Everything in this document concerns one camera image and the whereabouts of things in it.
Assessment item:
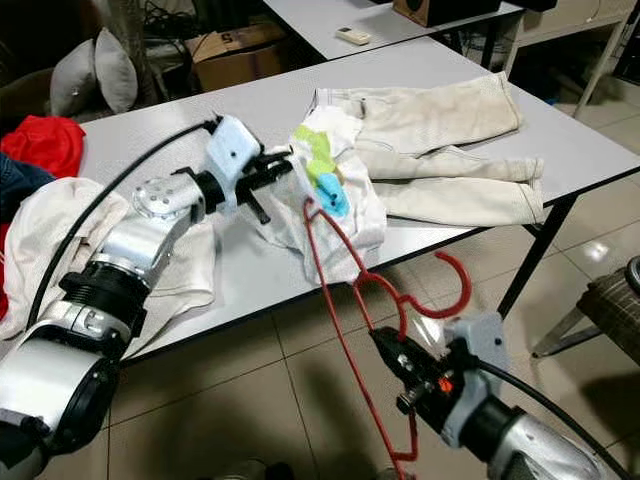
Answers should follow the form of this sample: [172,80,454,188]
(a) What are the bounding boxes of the navy blue garment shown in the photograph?
[0,152,33,216]

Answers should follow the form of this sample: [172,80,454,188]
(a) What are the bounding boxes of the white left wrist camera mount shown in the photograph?
[205,113,263,206]

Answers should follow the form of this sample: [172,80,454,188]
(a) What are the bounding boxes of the open cardboard box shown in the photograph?
[188,22,291,93]

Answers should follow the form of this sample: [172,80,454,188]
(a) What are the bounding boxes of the dark striped stool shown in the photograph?
[532,255,640,361]

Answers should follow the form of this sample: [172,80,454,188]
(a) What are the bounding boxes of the dark brown armchair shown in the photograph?
[0,65,63,131]

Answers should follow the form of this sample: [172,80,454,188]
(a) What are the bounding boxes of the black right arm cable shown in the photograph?
[475,358,631,480]

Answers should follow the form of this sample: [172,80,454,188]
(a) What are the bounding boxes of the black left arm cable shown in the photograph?
[23,115,226,329]

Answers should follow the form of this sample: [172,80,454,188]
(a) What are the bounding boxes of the red plastic clothes hanger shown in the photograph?
[303,195,473,480]

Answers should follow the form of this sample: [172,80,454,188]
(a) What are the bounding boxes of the plain white long-sleeve shirt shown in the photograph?
[2,175,221,341]

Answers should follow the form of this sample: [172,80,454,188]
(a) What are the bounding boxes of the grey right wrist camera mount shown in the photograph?
[440,312,511,449]

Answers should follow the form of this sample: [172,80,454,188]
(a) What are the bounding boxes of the cream trousers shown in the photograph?
[305,70,546,228]

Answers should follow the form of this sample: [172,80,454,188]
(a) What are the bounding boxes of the grey pillow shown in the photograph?
[50,38,101,119]
[93,27,143,114]

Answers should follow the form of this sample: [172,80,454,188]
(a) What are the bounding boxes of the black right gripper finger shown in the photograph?
[370,328,417,365]
[376,348,411,389]

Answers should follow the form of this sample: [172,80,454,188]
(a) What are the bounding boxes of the white shirt green blue print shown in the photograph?
[250,105,391,286]

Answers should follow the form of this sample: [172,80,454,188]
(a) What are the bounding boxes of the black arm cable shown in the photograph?
[23,115,226,329]
[475,358,631,480]

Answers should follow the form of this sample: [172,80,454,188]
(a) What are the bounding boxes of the wooden speaker box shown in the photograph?
[390,0,526,28]

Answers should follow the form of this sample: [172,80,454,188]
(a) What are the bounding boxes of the cream side table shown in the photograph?
[480,0,640,116]

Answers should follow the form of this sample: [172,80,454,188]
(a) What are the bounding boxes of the red garment white stripes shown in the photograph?
[0,113,88,321]

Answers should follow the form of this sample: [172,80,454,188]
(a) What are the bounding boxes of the white remote control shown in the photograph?
[335,27,374,47]

